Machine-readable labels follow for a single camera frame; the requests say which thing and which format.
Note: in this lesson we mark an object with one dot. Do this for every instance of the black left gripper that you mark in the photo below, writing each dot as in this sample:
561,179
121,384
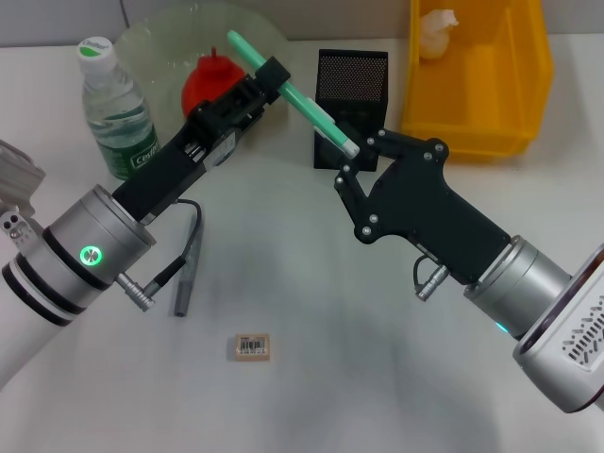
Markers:
165,174

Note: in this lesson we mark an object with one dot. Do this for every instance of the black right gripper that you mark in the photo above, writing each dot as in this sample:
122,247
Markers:
424,203

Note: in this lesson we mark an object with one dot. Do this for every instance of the white paper ball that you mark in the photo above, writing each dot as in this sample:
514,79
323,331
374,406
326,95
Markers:
436,33

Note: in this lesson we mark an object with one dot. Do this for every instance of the clear bottle green label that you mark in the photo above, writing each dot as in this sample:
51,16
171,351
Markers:
122,122

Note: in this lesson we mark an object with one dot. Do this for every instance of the beige eraser with barcode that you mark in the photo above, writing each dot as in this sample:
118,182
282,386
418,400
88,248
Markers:
253,348

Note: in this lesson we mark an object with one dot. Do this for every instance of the grey pen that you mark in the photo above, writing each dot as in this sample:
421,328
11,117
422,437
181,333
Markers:
186,278

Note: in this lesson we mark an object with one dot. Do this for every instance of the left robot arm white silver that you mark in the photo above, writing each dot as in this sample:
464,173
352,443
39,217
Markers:
71,264

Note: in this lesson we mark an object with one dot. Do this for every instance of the black mesh pen holder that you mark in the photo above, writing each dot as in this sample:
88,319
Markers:
354,75

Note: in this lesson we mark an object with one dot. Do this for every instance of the pale green glass fruit plate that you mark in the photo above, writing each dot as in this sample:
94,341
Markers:
156,42

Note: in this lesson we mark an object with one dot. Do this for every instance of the yellow plastic bin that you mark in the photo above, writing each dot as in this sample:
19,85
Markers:
472,137

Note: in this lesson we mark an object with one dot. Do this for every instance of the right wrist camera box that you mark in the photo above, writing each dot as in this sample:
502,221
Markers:
571,340

